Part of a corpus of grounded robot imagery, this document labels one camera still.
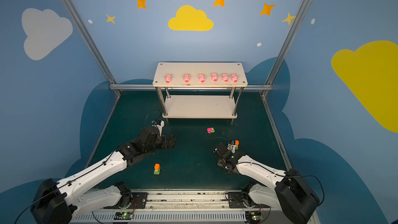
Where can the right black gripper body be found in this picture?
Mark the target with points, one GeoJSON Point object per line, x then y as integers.
{"type": "Point", "coordinates": [223, 154]}

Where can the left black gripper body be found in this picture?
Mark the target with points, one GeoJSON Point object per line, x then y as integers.
{"type": "Point", "coordinates": [162, 141]}

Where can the pink green toy car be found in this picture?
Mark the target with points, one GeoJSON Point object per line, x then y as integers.
{"type": "Point", "coordinates": [210, 130]}

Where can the pink pig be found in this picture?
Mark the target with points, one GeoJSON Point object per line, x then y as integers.
{"type": "Point", "coordinates": [214, 77]}
{"type": "Point", "coordinates": [234, 78]}
{"type": "Point", "coordinates": [202, 78]}
{"type": "Point", "coordinates": [186, 78]}
{"type": "Point", "coordinates": [225, 77]}
{"type": "Point", "coordinates": [168, 78]}

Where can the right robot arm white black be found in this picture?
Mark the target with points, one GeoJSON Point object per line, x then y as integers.
{"type": "Point", "coordinates": [285, 191]}

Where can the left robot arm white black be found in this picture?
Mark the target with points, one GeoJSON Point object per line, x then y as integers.
{"type": "Point", "coordinates": [59, 202]}

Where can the white two-tier shelf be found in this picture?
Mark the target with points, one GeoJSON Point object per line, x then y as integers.
{"type": "Point", "coordinates": [189, 106]}

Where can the orange green toy truck right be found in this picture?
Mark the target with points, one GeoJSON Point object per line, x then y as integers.
{"type": "Point", "coordinates": [236, 144]}

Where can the orange green toy truck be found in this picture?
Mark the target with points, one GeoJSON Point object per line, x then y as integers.
{"type": "Point", "coordinates": [157, 168]}
{"type": "Point", "coordinates": [236, 144]}

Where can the orange green toy truck left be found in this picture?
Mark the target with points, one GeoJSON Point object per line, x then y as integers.
{"type": "Point", "coordinates": [157, 168]}

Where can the right controller board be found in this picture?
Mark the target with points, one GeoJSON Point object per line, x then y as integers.
{"type": "Point", "coordinates": [253, 217]}

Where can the controller board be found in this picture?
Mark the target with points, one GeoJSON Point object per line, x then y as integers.
{"type": "Point", "coordinates": [253, 217]}
{"type": "Point", "coordinates": [125, 216]}

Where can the left controller board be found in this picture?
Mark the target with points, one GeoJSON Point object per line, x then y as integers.
{"type": "Point", "coordinates": [125, 216]}

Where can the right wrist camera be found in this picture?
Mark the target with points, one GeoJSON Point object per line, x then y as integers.
{"type": "Point", "coordinates": [231, 146]}

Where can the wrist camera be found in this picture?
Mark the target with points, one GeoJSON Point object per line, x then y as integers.
{"type": "Point", "coordinates": [231, 146]}
{"type": "Point", "coordinates": [159, 124]}

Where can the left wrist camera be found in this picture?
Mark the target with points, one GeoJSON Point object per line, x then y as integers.
{"type": "Point", "coordinates": [159, 124]}

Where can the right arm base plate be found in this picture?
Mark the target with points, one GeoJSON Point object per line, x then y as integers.
{"type": "Point", "coordinates": [239, 199]}

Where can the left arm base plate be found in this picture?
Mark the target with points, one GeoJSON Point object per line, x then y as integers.
{"type": "Point", "coordinates": [134, 200]}

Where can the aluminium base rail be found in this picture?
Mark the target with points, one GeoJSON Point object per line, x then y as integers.
{"type": "Point", "coordinates": [183, 207]}

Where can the rear aluminium frame bar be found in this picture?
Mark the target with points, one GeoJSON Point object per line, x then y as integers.
{"type": "Point", "coordinates": [132, 87]}

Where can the left aluminium frame post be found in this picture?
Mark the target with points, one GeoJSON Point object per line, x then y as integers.
{"type": "Point", "coordinates": [83, 30]}

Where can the aluminium frame post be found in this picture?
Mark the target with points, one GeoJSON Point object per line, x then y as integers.
{"type": "Point", "coordinates": [294, 27]}
{"type": "Point", "coordinates": [83, 30]}

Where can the right aluminium frame post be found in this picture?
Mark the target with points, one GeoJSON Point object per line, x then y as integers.
{"type": "Point", "coordinates": [294, 27]}

